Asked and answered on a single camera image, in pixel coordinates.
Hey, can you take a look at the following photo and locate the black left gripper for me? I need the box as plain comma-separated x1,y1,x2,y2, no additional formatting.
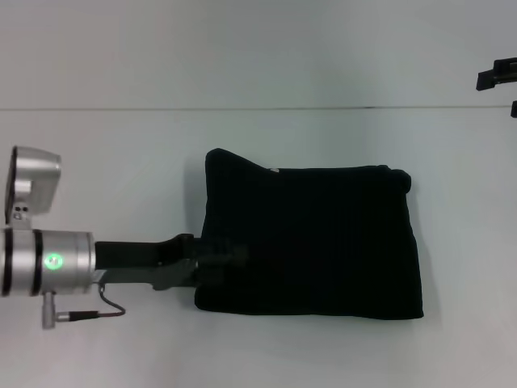
95,233,250,293

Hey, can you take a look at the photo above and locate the black shirt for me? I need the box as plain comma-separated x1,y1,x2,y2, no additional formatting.
193,147,425,323

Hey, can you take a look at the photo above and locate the black cable with silver plug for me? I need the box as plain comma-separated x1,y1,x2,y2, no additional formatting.
41,282,126,331

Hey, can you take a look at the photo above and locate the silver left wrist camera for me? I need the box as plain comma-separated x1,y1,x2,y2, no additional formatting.
3,145,63,232

